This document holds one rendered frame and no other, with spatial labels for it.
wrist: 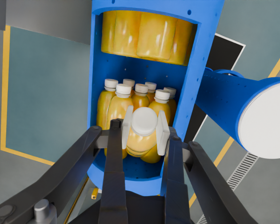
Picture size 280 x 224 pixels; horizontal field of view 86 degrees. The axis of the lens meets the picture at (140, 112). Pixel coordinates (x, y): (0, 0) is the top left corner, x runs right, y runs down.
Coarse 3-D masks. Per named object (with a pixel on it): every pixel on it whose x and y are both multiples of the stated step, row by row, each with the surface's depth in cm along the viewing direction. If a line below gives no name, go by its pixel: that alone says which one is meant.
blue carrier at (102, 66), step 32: (96, 0) 28; (128, 0) 24; (160, 0) 23; (192, 0) 23; (224, 0) 29; (96, 32) 37; (96, 64) 41; (128, 64) 51; (160, 64) 51; (192, 64) 28; (96, 96) 45; (192, 96) 33; (96, 160) 47; (128, 160) 49; (160, 160) 52
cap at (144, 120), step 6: (138, 108) 22; (144, 108) 22; (150, 108) 22; (132, 114) 22; (138, 114) 22; (144, 114) 22; (150, 114) 22; (132, 120) 21; (138, 120) 21; (144, 120) 22; (150, 120) 22; (156, 120) 22; (132, 126) 22; (138, 126) 21; (144, 126) 21; (150, 126) 21; (138, 132) 22; (144, 132) 21
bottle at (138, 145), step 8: (128, 136) 25; (136, 136) 24; (144, 136) 24; (152, 136) 24; (128, 144) 26; (136, 144) 25; (144, 144) 25; (152, 144) 26; (128, 152) 37; (136, 152) 30; (144, 152) 30
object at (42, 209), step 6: (36, 204) 7; (42, 204) 7; (48, 204) 7; (36, 210) 7; (42, 210) 7; (48, 210) 7; (54, 210) 8; (36, 216) 7; (42, 216) 7; (48, 216) 7; (54, 216) 7; (30, 222) 7; (36, 222) 7; (42, 222) 7; (48, 222) 7; (54, 222) 7
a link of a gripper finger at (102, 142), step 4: (104, 132) 15; (108, 132) 15; (100, 136) 14; (104, 136) 14; (96, 140) 14; (100, 140) 14; (104, 140) 15; (96, 144) 14; (100, 144) 15; (104, 144) 15
